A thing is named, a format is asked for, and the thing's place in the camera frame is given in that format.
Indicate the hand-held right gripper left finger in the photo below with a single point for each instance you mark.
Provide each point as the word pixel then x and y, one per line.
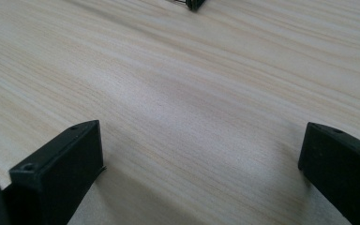
pixel 59 172

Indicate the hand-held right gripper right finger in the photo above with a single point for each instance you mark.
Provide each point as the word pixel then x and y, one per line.
pixel 340 168

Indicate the small black object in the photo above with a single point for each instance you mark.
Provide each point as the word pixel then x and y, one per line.
pixel 194 3

